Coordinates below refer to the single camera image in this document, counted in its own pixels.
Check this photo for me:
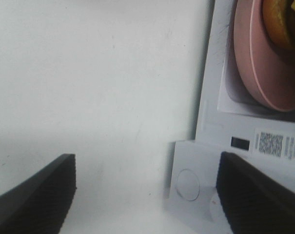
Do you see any round white door button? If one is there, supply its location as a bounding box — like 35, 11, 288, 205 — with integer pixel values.
176, 169, 200, 201

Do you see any burger with golden bun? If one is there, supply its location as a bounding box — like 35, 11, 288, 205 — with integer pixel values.
262, 0, 295, 51

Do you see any white barcode label sticker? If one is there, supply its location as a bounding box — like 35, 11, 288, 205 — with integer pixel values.
253, 128, 295, 164

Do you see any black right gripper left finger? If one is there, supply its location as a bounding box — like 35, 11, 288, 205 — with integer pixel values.
0, 154, 77, 234

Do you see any white microwave oven body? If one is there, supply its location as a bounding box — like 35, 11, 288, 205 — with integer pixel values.
167, 0, 295, 234

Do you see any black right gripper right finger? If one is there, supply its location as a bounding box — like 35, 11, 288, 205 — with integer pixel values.
216, 152, 295, 234

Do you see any pink round plate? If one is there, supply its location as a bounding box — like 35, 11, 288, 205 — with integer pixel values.
233, 0, 295, 112

